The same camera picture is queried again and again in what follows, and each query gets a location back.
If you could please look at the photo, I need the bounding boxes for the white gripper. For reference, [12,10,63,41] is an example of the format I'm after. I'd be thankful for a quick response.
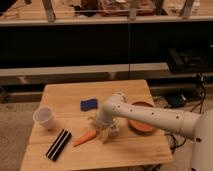
[87,116,111,144]

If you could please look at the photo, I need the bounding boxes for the orange carrot-shaped pepper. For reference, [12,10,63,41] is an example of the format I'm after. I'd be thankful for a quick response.
[73,130,97,147]

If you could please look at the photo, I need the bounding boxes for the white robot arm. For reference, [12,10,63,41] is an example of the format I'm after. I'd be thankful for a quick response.
[94,92,213,171]

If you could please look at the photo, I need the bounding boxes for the blue cloth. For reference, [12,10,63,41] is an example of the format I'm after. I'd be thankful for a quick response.
[80,98,98,111]

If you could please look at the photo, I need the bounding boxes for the wooden table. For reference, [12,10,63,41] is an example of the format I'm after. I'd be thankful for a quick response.
[21,80,173,171]

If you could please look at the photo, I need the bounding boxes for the black white striped block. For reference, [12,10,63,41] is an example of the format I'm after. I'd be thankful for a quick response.
[45,129,72,161]

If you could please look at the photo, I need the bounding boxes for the orange round plate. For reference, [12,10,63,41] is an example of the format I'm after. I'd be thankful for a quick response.
[127,101,156,133]

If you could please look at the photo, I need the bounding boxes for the white plastic cup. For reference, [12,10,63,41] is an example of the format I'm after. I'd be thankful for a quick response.
[33,106,54,130]

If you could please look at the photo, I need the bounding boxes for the black box on floor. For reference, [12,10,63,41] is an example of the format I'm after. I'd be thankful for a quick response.
[166,94,186,108]

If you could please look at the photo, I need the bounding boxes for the black cables on floor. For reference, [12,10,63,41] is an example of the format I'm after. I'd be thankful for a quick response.
[153,74,209,151]

